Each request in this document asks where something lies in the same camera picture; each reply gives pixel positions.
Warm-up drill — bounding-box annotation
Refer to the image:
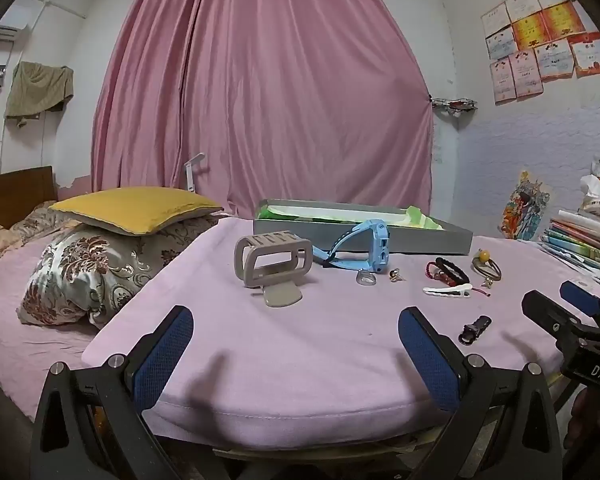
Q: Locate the person's right hand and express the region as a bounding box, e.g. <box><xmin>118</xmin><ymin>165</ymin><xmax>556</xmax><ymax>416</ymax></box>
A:
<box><xmin>562</xmin><ymin>387</ymin><xmax>600</xmax><ymax>457</ymax></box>

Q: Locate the white folding lamp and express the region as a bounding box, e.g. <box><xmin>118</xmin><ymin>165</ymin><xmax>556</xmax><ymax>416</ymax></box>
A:
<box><xmin>182</xmin><ymin>152</ymin><xmax>207</xmax><ymax>195</ymax></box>

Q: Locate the blue smartwatch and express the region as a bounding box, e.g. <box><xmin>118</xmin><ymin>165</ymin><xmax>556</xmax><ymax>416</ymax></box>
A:
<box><xmin>312</xmin><ymin>218</ymin><xmax>392</xmax><ymax>275</ymax></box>

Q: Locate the group of wall certificates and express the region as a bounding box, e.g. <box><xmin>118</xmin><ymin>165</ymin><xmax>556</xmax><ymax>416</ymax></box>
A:
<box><xmin>481</xmin><ymin>0</ymin><xmax>600</xmax><ymax>106</ymax></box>

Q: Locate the wooden headboard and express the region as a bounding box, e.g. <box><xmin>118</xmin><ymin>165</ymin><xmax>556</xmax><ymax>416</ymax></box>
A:
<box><xmin>0</xmin><ymin>166</ymin><xmax>59</xmax><ymax>239</ymax></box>

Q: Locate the floral satin pillow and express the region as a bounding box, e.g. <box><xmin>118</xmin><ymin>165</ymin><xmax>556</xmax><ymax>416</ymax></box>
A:
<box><xmin>17</xmin><ymin>214</ymin><xmax>222</xmax><ymax>330</ymax></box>

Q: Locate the beige floral quilt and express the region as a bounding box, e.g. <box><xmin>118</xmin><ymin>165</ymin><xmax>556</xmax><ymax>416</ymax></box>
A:
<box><xmin>0</xmin><ymin>200</ymin><xmax>83</xmax><ymax>268</ymax></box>

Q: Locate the wall pipe fitting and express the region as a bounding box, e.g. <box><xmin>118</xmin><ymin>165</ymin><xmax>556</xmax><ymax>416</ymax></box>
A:
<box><xmin>428</xmin><ymin>95</ymin><xmax>480</xmax><ymax>119</ymax></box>

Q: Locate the amber bead hair tie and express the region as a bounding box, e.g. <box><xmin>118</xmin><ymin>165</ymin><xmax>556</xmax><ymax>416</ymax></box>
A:
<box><xmin>470</xmin><ymin>249</ymin><xmax>503</xmax><ymax>281</ymax></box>

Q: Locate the pink bed sheet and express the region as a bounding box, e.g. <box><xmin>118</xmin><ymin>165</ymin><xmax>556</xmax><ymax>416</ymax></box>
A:
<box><xmin>0</xmin><ymin>240</ymin><xmax>112</xmax><ymax>423</ymax></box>

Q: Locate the yellow pillow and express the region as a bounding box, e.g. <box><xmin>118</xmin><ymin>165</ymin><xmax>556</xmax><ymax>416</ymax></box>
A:
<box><xmin>48</xmin><ymin>186</ymin><xmax>224</xmax><ymax>237</ymax></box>

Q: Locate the grey shallow box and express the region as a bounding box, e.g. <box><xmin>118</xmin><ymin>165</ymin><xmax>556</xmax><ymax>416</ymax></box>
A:
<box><xmin>252</xmin><ymin>199</ymin><xmax>474</xmax><ymax>257</ymax></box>

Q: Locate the colourful wall picture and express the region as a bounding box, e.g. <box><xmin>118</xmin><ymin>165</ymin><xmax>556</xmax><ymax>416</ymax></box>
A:
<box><xmin>501</xmin><ymin>170</ymin><xmax>552</xmax><ymax>242</ymax></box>

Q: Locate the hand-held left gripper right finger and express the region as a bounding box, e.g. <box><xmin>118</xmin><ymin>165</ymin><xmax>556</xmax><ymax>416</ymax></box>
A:
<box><xmin>397</xmin><ymin>306</ymin><xmax>563</xmax><ymax>480</ymax></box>

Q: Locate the beige plastic holder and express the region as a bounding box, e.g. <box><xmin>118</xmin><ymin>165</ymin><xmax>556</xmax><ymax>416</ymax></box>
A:
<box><xmin>233</xmin><ymin>230</ymin><xmax>314</xmax><ymax>308</ymax></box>

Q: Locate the olive green hanging cloth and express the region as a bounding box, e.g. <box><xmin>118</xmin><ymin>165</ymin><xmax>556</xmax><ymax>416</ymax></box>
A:
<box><xmin>3</xmin><ymin>61</ymin><xmax>75</xmax><ymax>129</ymax></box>

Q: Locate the stack of books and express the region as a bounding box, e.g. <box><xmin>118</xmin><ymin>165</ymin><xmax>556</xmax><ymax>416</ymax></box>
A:
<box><xmin>537</xmin><ymin>208</ymin><xmax>600</xmax><ymax>275</ymax></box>

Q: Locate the pink table cover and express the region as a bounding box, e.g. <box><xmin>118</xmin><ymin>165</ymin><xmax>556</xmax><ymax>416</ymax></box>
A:
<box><xmin>82</xmin><ymin>216</ymin><xmax>600</xmax><ymax>452</ymax></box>

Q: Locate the white hair clip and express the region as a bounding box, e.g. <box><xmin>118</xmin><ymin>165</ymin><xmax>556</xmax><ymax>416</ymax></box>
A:
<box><xmin>422</xmin><ymin>283</ymin><xmax>474</xmax><ymax>300</ymax></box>

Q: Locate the black hair clip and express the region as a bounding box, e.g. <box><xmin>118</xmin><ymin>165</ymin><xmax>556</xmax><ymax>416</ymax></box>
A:
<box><xmin>457</xmin><ymin>315</ymin><xmax>492</xmax><ymax>346</ymax></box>

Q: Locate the pink curtain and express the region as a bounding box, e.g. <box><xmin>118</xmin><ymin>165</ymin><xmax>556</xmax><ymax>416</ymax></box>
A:
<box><xmin>91</xmin><ymin>0</ymin><xmax>435</xmax><ymax>222</ymax></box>

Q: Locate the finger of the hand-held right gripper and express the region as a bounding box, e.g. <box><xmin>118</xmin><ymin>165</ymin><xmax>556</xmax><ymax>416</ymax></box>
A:
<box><xmin>522</xmin><ymin>289</ymin><xmax>590</xmax><ymax>347</ymax></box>
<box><xmin>559</xmin><ymin>280</ymin><xmax>600</xmax><ymax>333</ymax></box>

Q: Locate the black braided hair tie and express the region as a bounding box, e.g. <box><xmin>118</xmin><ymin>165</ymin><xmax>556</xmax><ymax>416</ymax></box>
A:
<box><xmin>434</xmin><ymin>256</ymin><xmax>471</xmax><ymax>285</ymax></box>

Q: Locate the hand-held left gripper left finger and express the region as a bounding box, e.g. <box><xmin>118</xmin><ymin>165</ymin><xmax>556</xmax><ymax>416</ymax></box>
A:
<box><xmin>30</xmin><ymin>305</ymin><xmax>231</xmax><ymax>480</ymax></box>

